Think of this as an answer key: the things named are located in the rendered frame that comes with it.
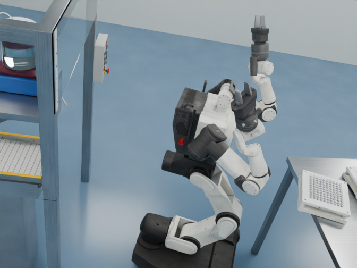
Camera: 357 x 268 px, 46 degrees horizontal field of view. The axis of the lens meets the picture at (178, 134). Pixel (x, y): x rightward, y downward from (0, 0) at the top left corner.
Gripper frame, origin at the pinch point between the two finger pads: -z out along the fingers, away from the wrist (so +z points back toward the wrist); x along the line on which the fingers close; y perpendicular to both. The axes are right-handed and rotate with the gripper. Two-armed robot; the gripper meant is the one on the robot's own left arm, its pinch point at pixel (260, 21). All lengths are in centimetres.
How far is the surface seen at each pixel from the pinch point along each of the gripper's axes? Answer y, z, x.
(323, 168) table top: -37, 85, 6
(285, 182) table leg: -19, 96, -6
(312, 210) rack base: -10, 91, 35
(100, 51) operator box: 74, 14, -63
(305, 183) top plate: -13, 82, 24
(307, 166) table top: -28, 83, 4
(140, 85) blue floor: 20, 76, -232
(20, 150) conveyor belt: 125, 52, -16
